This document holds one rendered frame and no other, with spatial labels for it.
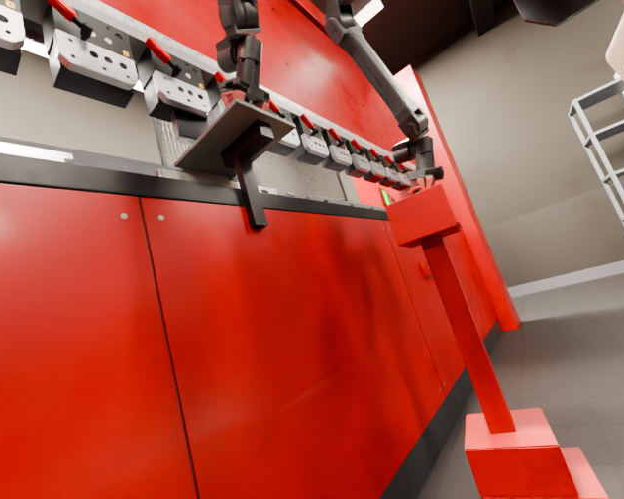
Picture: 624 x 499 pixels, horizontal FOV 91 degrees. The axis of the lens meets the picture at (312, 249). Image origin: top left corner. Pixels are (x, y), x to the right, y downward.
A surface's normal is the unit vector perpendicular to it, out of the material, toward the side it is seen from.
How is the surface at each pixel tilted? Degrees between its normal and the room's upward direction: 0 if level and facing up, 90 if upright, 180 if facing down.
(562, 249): 90
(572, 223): 90
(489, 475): 90
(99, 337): 90
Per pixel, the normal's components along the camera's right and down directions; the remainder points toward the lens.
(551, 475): -0.46, -0.04
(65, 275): 0.73, -0.33
